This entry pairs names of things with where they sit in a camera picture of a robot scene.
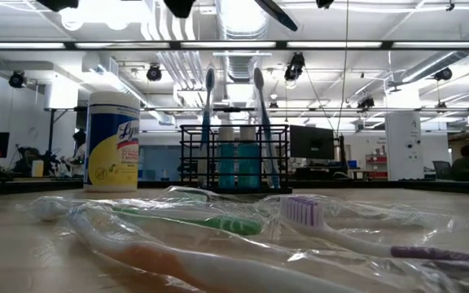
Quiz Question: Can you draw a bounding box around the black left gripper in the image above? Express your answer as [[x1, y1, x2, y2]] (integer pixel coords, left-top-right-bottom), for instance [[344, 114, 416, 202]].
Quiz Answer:
[[163, 0, 300, 33]]

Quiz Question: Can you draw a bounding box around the blue white toothbrush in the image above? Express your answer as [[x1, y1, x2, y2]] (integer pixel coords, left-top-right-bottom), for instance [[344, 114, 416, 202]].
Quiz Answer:
[[196, 67, 217, 188], [252, 67, 281, 189]]

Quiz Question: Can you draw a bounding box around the small blue mouthwash bottle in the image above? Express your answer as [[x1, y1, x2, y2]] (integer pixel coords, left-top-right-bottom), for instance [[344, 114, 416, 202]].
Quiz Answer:
[[217, 126, 236, 189], [238, 125, 261, 190]]

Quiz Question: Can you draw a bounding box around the green white toothbrush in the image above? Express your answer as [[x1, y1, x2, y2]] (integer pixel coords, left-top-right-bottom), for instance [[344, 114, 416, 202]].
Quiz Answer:
[[28, 195, 265, 238]]

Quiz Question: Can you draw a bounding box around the orange white toothbrush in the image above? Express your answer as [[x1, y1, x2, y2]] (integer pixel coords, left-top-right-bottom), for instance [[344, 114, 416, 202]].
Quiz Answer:
[[67, 206, 353, 293]]

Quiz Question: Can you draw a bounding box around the purple white toothbrush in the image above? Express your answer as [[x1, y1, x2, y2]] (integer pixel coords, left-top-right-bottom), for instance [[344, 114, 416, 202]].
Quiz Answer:
[[278, 195, 469, 265]]

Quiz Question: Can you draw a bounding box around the black ceiling spotlight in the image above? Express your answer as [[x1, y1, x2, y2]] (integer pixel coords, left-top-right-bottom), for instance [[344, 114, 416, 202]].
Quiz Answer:
[[283, 51, 306, 82], [8, 70, 27, 90], [356, 95, 376, 111], [433, 67, 454, 82], [146, 63, 164, 82]]

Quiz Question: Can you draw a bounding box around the red shelf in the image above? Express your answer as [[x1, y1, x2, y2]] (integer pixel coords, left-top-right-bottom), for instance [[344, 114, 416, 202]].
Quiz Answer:
[[365, 153, 387, 180]]

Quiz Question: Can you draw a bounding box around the white round column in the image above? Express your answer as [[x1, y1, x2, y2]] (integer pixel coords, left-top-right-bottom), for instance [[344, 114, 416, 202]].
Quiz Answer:
[[384, 112, 425, 182]]

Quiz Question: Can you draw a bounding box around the Lysol wipes canister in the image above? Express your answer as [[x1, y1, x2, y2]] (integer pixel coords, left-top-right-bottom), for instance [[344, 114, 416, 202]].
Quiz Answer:
[[83, 90, 142, 193]]

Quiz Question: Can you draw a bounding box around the grey office chair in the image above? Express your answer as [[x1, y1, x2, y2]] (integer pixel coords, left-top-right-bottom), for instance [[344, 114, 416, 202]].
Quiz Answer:
[[432, 160, 451, 180]]

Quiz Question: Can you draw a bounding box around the person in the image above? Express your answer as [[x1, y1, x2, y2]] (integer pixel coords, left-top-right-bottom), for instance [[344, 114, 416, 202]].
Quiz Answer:
[[70, 128, 87, 174], [450, 144, 469, 182]]

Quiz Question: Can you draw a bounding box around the silver ventilation duct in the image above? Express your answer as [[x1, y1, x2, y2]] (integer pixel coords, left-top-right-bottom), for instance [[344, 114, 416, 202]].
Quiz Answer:
[[216, 0, 273, 82]]

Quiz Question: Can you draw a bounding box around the thin hanging cable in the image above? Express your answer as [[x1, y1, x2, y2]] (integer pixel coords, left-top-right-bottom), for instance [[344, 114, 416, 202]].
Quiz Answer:
[[335, 0, 350, 135]]

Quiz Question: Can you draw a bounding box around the black wire caddy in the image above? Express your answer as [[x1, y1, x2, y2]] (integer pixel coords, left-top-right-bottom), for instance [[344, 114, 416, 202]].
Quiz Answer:
[[179, 107, 293, 195]]

